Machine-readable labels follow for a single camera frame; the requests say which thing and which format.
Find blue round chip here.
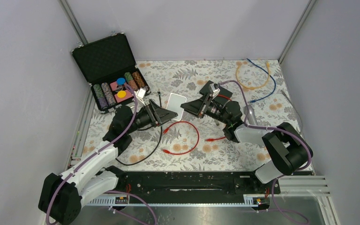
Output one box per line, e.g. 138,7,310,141
116,77,126,85

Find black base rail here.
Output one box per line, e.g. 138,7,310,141
115,172,281,204

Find yellow ethernet cable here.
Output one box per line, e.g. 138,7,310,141
235,60,272,90

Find black poker chip case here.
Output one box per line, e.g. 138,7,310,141
71,32,151,113

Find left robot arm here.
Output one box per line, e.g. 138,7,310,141
38,100,178,225

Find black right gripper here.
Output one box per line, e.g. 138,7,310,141
181,92,231,125

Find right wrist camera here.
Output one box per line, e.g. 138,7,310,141
209,83,220,99

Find black network switch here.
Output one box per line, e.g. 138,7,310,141
199,81,233,105

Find yellow round chip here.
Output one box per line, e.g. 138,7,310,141
117,90,127,98

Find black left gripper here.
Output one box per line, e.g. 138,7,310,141
126,99,178,134

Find short red ethernet cable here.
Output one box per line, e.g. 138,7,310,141
162,121,200,156

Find black ethernet cable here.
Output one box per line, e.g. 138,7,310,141
115,90,164,166

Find silver microphone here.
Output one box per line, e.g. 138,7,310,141
244,105,258,126

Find blue ethernet cable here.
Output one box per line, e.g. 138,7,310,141
246,58,277,104

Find white router box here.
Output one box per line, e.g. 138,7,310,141
166,93,187,121

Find clear dealer button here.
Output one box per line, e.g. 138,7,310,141
114,85,124,92

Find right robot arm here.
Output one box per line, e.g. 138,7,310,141
181,95,313,193

